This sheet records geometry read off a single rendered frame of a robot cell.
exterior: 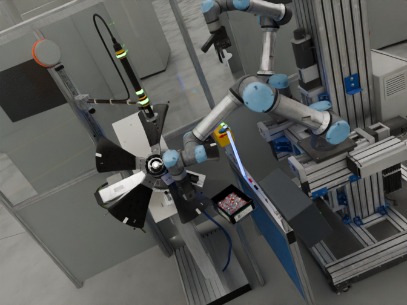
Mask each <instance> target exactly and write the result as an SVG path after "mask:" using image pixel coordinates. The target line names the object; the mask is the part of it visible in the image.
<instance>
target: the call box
mask: <svg viewBox="0 0 407 305"><path fill-rule="evenodd" d="M223 123H224V122H223ZM224 124H225V123H224ZM225 126H226V127H228V126H227V125H226V124H225ZM222 128H224V127H223V126H222V125H221V124H220V125H219V126H218V127H217V128H216V129H215V130H214V131H213V136H214V138H215V139H216V140H217V142H218V143H219V145H220V146H221V147H223V146H226V145H228V144H230V143H231V142H230V138H229V137H228V135H226V136H224V137H223V138H219V137H220V136H221V135H222V134H223V135H224V134H226V133H227V131H229V132H230V135H231V138H232V140H233V142H234V141H235V139H234V136H233V134H232V131H231V130H230V129H228V130H226V128H225V132H223V133H220V132H219V130H220V129H222ZM228 128H229V127H228Z"/></svg>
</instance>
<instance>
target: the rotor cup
mask: <svg viewBox="0 0 407 305"><path fill-rule="evenodd" d="M162 157H163V156H161V155H159V154H153V155H151V156H149V158H148V159H147V160H146V162H145V169H146V171H147V174H149V175H151V176H152V177H154V178H156V179H157V180H162V179H161V177H162V176H163V175H165V174H166V173H168V170H167V167H166V166H165V164H164V161H163V159H162ZM155 163H157V167H155V166H154V164H155ZM163 173H164V174H163Z"/></svg>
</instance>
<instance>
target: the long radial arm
mask: <svg viewBox="0 0 407 305"><path fill-rule="evenodd" d="M143 171H144V170H143ZM143 171H141V172H139V173H136V174H134V175H132V176H130V177H128V178H126V179H123V180H121V181H120V182H117V183H115V184H113V185H111V186H109V187H107V188H105V189H102V190H100V191H99V193H100V195H101V198H102V201H103V202H104V203H111V202H113V201H115V200H117V199H119V198H120V197H121V196H122V195H124V194H125V193H126V192H127V191H128V190H129V191H131V190H132V189H133V188H134V187H135V186H137V185H138V184H140V182H141V181H142V179H143V178H144V175H145V174H144V172H143Z"/></svg>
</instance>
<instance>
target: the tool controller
mask: <svg viewBox="0 0 407 305"><path fill-rule="evenodd" d="M259 186H260V187H261V190H262V191H263V192H264V194H265V195H266V196H267V198H268V199H269V201H270V202H271V203H272V204H273V206H274V207H275V208H276V210H275V211H274V213H275V214H276V215H278V214H280V216H278V219H279V220H280V221H282V220H285V221H286V222H287V223H288V224H289V226H290V227H291V228H292V229H293V230H294V231H295V233H296V234H297V235H298V236H299V237H300V239H301V240H302V241H303V243H304V244H305V245H307V246H308V247H309V248H312V247H313V246H315V245H316V244H317V243H318V242H320V241H321V240H323V239H324V238H325V237H327V236H328V235H329V234H330V233H332V232H333V230H332V229H331V227H330V226H329V224H328V223H327V221H326V220H325V219H324V217H323V215H322V214H321V213H320V211H319V210H318V209H317V207H319V204H318V203H317V202H316V201H315V200H313V201H312V200H311V199H310V198H309V197H308V196H307V195H306V194H305V193H304V192H303V191H302V190H301V189H300V188H299V187H298V186H297V185H296V184H295V183H294V182H293V181H292V180H291V179H290V178H289V177H288V176H287V175H286V174H285V173H284V172H283V171H282V170H281V169H280V168H277V169H276V170H275V171H274V172H272V173H271V174H270V175H269V176H267V177H266V178H264V179H263V180H262V181H261V182H259Z"/></svg>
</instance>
